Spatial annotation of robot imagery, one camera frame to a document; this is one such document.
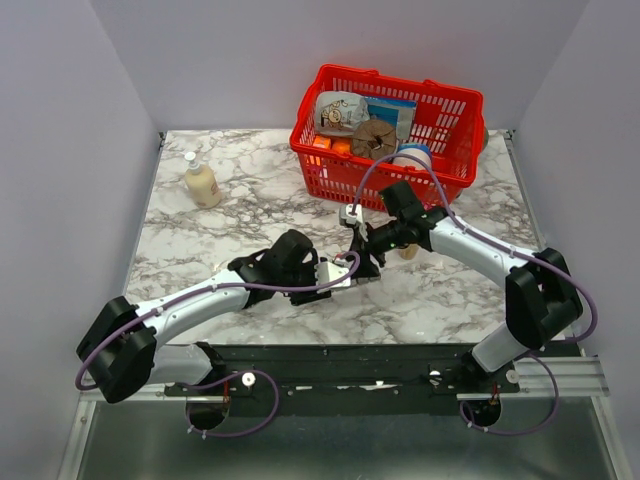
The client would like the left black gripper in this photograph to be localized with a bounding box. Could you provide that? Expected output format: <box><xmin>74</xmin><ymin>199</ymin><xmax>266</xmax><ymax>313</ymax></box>
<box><xmin>278</xmin><ymin>258</ymin><xmax>332</xmax><ymax>308</ymax></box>

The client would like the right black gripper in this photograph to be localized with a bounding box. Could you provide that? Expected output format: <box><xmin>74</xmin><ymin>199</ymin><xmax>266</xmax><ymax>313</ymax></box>
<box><xmin>346</xmin><ymin>218</ymin><xmax>406</xmax><ymax>280</ymax></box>

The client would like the clear pill bottle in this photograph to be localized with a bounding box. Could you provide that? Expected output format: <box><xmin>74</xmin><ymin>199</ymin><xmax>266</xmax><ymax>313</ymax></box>
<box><xmin>398</xmin><ymin>244</ymin><xmax>420</xmax><ymax>260</ymax></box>

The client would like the grey weekly pill organizer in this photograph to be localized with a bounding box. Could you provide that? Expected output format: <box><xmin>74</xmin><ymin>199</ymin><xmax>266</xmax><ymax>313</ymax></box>
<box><xmin>350</xmin><ymin>275</ymin><xmax>381</xmax><ymax>286</ymax></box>

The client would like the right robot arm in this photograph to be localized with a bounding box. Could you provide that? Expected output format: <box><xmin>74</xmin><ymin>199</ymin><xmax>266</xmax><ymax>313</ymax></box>
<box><xmin>339</xmin><ymin>181</ymin><xmax>583</xmax><ymax>392</ymax></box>

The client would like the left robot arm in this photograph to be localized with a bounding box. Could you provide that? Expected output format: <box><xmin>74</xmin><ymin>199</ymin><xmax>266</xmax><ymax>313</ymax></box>
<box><xmin>76</xmin><ymin>229</ymin><xmax>330</xmax><ymax>404</ymax></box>

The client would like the cream lotion pump bottle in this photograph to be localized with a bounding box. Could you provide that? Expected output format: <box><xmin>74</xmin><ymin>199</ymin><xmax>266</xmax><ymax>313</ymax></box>
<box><xmin>184</xmin><ymin>152</ymin><xmax>222</xmax><ymax>209</ymax></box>

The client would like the orange small package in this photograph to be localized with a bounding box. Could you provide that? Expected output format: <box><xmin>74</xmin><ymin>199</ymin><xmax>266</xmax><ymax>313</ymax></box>
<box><xmin>313</xmin><ymin>135</ymin><xmax>332</xmax><ymax>150</ymax></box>

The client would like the orange fruit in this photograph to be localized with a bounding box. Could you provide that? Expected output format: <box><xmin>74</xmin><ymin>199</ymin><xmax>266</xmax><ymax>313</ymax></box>
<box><xmin>331</xmin><ymin>138</ymin><xmax>351</xmax><ymax>154</ymax></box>

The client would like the white blue lidded tub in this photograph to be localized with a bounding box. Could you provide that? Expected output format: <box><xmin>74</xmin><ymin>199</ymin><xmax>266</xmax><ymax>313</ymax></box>
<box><xmin>392</xmin><ymin>143</ymin><xmax>432</xmax><ymax>170</ymax></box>

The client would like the brown round paper package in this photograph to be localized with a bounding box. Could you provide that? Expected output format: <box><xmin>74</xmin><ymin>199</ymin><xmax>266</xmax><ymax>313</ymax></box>
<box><xmin>351</xmin><ymin>119</ymin><xmax>398</xmax><ymax>161</ymax></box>

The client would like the white snack bag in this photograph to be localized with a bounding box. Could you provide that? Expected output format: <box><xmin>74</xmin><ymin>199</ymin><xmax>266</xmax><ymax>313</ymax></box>
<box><xmin>314</xmin><ymin>91</ymin><xmax>370</xmax><ymax>137</ymax></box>

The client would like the blue white packet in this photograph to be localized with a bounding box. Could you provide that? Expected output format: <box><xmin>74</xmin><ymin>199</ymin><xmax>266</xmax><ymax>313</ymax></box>
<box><xmin>365</xmin><ymin>96</ymin><xmax>417</xmax><ymax>141</ymax></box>

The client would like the red plastic shopping basket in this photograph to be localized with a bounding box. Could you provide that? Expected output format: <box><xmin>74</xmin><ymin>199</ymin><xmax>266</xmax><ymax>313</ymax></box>
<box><xmin>289</xmin><ymin>63</ymin><xmax>485</xmax><ymax>224</ymax></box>

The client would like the olive object behind basket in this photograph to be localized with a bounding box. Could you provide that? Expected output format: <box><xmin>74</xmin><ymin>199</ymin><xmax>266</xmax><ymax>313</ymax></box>
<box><xmin>482</xmin><ymin>127</ymin><xmax>490</xmax><ymax>151</ymax></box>

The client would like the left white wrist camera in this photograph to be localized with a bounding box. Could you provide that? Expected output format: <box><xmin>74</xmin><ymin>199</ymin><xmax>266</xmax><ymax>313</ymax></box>
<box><xmin>314</xmin><ymin>257</ymin><xmax>352</xmax><ymax>292</ymax></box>

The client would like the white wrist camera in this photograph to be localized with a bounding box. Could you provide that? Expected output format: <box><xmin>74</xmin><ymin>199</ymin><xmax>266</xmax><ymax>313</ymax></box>
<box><xmin>314</xmin><ymin>257</ymin><xmax>352</xmax><ymax>292</ymax></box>
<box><xmin>339</xmin><ymin>204</ymin><xmax>368</xmax><ymax>241</ymax></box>

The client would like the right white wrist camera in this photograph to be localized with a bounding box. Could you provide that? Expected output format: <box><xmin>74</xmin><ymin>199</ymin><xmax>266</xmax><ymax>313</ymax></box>
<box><xmin>339</xmin><ymin>204</ymin><xmax>368</xmax><ymax>241</ymax></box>

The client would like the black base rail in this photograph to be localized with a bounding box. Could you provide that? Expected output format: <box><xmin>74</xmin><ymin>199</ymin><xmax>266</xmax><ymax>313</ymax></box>
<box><xmin>164</xmin><ymin>342</ymin><xmax>586</xmax><ymax>419</ymax></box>

